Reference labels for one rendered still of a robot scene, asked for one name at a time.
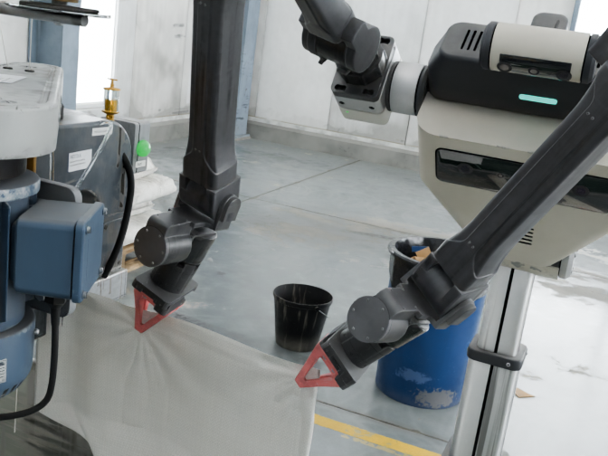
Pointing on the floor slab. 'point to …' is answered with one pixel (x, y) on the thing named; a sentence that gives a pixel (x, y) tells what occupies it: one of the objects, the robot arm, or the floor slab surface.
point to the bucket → (299, 315)
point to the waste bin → (426, 345)
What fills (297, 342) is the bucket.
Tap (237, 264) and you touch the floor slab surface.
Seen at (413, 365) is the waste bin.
